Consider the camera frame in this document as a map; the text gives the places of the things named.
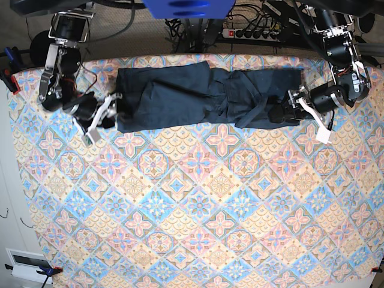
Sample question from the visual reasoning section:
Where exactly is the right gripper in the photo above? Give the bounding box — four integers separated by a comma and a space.
71, 92, 122, 146

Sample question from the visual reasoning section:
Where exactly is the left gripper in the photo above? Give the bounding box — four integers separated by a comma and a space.
268, 86, 335, 143

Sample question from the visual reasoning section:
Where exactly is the dark blue t-shirt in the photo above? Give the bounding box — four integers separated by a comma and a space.
116, 61, 302, 133

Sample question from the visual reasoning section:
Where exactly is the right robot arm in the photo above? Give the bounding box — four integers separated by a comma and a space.
38, 9, 122, 146

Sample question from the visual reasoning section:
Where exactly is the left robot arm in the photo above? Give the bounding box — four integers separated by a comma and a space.
268, 1, 371, 144

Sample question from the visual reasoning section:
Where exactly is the white power strip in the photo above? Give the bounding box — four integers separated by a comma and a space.
221, 28, 278, 41

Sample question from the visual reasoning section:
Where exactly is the patterned tablecloth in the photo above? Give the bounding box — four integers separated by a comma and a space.
7, 68, 383, 287

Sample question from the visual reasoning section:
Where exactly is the black round stool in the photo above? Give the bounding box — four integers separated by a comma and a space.
29, 30, 55, 67

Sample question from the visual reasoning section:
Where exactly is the blue orange bottom clamp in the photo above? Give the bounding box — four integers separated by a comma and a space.
4, 264, 63, 284

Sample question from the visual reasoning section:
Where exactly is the orange right corner clamp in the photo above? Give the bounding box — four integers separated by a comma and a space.
371, 267, 383, 273

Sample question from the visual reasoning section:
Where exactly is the black cable bundle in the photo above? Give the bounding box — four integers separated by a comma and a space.
163, 17, 220, 55

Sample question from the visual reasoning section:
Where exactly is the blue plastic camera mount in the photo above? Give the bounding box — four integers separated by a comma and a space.
142, 0, 235, 19

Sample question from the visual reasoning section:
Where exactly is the white wall outlet box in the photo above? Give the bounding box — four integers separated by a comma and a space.
5, 248, 49, 283

